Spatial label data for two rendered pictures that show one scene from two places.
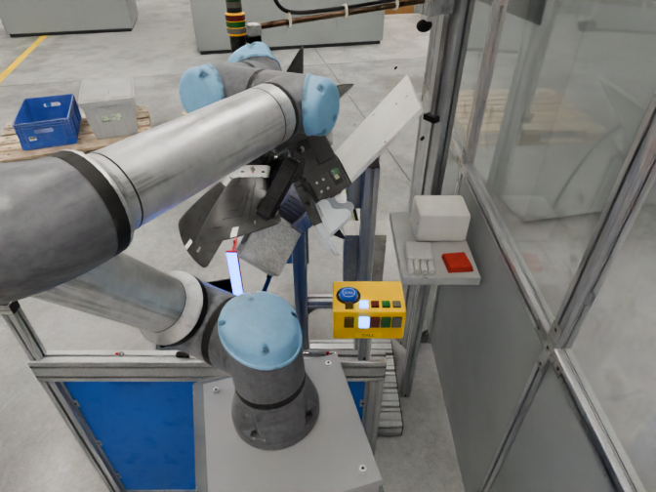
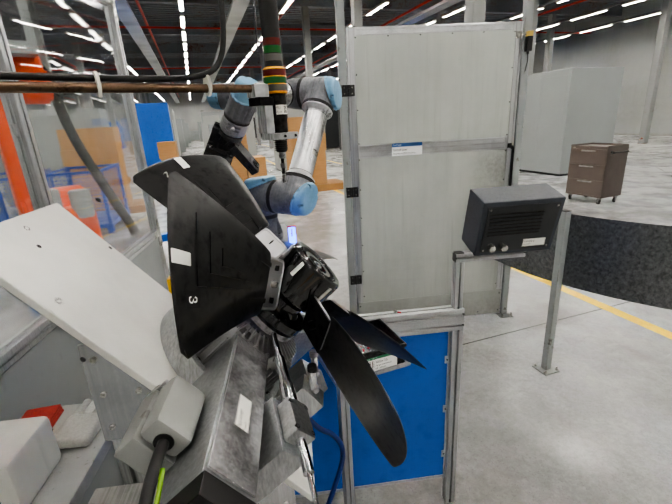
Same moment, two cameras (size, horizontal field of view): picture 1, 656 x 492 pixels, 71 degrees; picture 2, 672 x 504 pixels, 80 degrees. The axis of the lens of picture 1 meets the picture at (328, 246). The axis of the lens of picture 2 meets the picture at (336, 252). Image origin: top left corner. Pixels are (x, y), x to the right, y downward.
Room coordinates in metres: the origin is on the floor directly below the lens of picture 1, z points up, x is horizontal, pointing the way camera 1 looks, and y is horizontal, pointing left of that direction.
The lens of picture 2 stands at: (1.92, 0.22, 1.48)
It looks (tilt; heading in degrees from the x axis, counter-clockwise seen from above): 18 degrees down; 175
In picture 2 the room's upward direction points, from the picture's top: 3 degrees counter-clockwise
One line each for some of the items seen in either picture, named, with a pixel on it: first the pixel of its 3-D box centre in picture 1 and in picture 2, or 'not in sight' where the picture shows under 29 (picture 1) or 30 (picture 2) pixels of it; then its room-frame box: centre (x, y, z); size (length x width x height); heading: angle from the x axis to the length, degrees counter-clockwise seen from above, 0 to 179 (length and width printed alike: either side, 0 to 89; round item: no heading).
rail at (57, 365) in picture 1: (210, 365); (331, 330); (0.75, 0.30, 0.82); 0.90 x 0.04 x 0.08; 90
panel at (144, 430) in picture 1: (229, 440); (337, 421); (0.75, 0.30, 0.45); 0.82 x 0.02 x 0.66; 90
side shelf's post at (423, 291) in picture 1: (415, 331); not in sight; (1.22, -0.35, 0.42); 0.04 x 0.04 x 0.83; 0
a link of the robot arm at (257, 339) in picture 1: (260, 344); (262, 194); (0.47, 0.10, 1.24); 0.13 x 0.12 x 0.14; 60
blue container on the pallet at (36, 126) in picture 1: (50, 120); not in sight; (3.67, 2.32, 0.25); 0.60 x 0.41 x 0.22; 20
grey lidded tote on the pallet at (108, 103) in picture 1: (112, 106); not in sight; (3.84, 1.85, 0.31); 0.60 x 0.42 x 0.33; 19
